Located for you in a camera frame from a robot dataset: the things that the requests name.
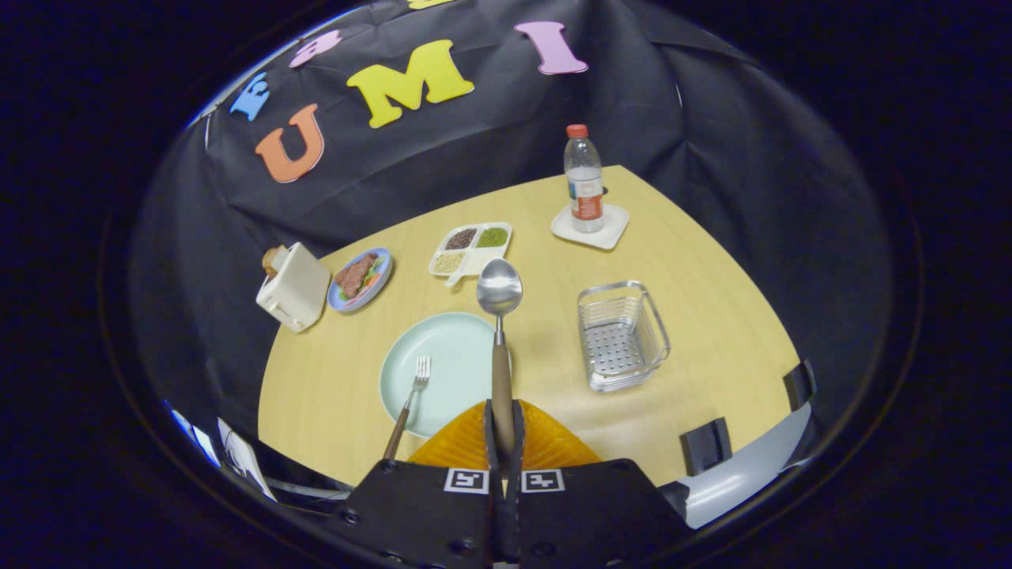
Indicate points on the black backdrop cloth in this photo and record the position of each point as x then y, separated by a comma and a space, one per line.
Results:
474, 158

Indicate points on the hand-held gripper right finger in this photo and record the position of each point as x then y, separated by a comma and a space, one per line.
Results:
519, 450

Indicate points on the cooked steak with vegetables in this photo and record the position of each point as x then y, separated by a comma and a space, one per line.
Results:
354, 275

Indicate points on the toasted bread slice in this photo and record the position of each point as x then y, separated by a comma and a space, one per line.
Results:
273, 261

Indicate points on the clear drainer basket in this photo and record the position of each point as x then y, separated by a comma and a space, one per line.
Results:
621, 348

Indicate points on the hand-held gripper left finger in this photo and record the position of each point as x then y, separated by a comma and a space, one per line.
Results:
489, 450

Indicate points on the white divided dish with beans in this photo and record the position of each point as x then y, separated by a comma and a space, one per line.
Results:
478, 257

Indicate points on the white paper sheet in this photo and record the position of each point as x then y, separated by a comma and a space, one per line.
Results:
241, 458

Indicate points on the clear water bottle red cap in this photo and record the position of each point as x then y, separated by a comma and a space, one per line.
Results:
584, 186

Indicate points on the black table clamp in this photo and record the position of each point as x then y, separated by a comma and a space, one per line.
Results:
706, 446
798, 385

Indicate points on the pale green plate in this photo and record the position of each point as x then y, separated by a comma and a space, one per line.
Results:
451, 371

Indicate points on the blue plate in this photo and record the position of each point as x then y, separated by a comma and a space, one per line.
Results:
379, 280

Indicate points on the white square coaster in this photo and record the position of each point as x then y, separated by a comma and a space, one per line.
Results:
613, 225

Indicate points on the white toaster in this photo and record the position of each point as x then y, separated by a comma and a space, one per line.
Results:
299, 288

